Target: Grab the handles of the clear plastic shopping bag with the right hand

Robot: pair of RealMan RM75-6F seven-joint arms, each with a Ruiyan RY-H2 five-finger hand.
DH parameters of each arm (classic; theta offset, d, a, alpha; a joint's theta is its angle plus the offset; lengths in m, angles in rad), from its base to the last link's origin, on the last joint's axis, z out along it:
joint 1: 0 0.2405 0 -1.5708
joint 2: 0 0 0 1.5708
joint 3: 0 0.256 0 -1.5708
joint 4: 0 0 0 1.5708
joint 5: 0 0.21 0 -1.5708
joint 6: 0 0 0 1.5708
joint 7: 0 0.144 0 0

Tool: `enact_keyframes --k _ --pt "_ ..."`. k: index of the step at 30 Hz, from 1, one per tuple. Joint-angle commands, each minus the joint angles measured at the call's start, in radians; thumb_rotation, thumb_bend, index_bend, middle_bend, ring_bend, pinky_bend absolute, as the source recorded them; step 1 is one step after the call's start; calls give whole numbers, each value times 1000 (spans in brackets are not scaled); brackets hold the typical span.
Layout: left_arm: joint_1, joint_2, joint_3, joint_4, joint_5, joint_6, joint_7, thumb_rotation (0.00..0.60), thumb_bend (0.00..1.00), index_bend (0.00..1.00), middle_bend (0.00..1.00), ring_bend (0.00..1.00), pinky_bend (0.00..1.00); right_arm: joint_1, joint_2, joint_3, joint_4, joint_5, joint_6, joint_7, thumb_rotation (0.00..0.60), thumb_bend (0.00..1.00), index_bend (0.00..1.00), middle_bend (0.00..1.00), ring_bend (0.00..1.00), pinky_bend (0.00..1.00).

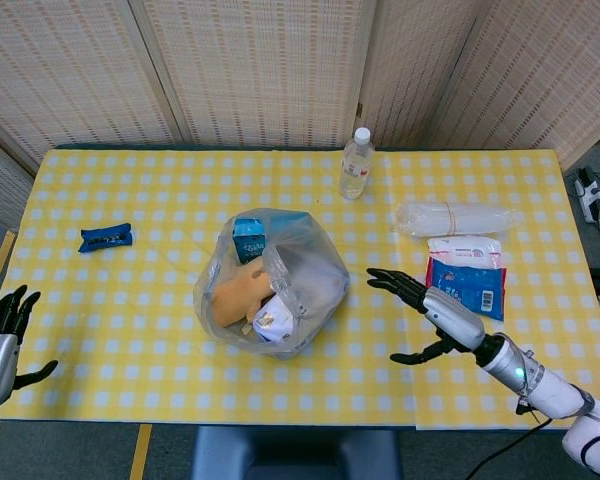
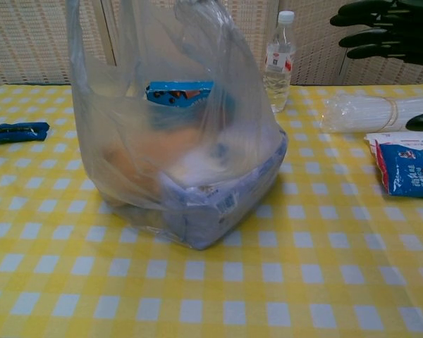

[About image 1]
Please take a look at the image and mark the roll of clear plastic bags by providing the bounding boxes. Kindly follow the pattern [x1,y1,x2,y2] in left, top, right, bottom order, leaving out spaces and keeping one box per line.
[393,200,520,238]

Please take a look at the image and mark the blue milk carton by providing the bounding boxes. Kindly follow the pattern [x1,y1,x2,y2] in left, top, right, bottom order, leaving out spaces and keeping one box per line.
[231,217,269,265]

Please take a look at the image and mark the white power strip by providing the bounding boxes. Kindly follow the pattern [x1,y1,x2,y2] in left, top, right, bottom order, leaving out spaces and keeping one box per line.
[573,167,600,225]

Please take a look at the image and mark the blue wet wipes pack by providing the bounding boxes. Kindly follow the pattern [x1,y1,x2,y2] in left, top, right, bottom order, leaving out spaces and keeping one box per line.
[424,256,508,322]

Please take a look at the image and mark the clear water bottle white cap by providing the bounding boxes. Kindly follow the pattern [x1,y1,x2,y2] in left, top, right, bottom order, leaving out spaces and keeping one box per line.
[338,126,376,202]

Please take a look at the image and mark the white purple snack box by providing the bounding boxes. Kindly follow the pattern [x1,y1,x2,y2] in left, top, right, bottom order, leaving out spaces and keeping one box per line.
[252,293,297,345]

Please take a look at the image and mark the blue snack bar wrapper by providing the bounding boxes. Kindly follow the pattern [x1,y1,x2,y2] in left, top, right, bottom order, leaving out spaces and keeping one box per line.
[77,222,134,254]

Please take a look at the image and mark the yellow white checkered tablecloth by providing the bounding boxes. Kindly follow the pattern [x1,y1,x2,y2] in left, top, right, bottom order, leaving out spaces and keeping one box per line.
[0,148,600,431]

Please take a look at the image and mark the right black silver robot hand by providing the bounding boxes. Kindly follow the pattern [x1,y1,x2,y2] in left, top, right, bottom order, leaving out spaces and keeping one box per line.
[364,267,487,366]

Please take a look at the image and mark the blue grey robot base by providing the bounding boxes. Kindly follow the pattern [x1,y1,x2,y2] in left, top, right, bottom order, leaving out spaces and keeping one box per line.
[191,424,404,480]

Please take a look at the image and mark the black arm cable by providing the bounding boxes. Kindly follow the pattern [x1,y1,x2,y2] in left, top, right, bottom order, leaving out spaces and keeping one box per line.
[465,394,554,480]

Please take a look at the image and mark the beige woven folding screen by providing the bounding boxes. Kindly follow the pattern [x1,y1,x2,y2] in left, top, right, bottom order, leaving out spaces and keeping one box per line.
[0,0,600,232]

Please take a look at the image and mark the transparent plastic bag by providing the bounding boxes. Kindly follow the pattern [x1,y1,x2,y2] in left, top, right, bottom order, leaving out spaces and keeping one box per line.
[193,207,352,359]

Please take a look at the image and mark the orange plush toy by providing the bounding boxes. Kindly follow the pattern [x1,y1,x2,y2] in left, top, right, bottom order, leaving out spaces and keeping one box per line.
[212,256,275,330]

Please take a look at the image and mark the white tissue pack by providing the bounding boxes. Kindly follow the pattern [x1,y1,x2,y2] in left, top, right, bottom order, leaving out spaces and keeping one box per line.
[426,234,504,272]

